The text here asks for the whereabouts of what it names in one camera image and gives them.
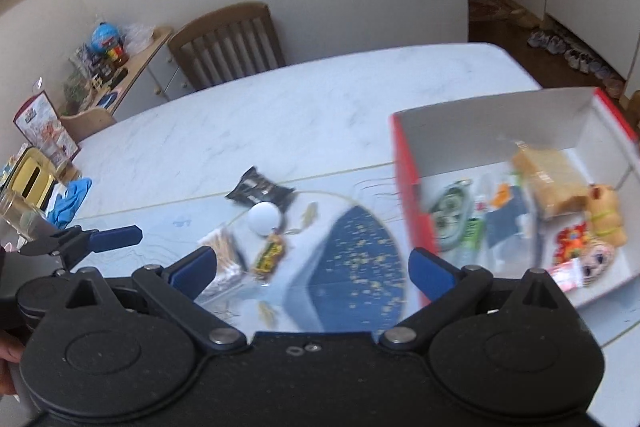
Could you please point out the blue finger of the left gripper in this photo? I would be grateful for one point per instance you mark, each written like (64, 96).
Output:
(110, 240)

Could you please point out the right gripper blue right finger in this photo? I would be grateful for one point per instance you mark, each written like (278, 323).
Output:
(434, 276)

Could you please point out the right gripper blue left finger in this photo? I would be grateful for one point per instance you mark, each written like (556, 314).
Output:
(189, 275)

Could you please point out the bag of cotton swabs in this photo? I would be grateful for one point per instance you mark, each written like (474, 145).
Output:
(231, 266)

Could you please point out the yellow green candy packet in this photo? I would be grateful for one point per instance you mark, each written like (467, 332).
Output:
(269, 258)

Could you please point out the blue white tissue pack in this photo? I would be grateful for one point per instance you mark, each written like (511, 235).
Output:
(509, 231)

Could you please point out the black snack packet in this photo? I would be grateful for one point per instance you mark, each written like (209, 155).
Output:
(254, 188)

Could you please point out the red orange fish charm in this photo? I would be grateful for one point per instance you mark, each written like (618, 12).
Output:
(571, 243)

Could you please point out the bagged bread slice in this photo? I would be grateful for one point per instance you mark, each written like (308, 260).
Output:
(557, 187)

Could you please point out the bunny doll keychain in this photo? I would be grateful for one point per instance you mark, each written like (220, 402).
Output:
(595, 260)

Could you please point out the pink white tube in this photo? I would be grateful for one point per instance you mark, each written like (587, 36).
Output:
(569, 275)

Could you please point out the person's hand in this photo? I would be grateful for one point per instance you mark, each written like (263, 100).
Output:
(11, 350)

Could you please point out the blue cloth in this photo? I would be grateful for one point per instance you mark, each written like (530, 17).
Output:
(67, 204)

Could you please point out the blue gold placemat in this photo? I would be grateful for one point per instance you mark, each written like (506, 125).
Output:
(355, 280)

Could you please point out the yellow tissue box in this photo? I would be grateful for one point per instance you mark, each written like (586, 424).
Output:
(33, 177)

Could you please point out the red picture book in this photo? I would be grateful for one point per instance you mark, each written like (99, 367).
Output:
(38, 121)

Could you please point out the red white cardboard box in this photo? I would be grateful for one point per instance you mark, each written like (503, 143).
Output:
(520, 180)

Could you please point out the wooden side cabinet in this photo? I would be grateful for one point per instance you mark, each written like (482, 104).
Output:
(148, 80)

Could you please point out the blue globe toy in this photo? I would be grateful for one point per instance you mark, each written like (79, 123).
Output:
(104, 37)

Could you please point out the dark wooden chair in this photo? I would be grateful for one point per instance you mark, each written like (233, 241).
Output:
(228, 44)

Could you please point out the row of shoes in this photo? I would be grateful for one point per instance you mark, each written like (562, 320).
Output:
(569, 65)

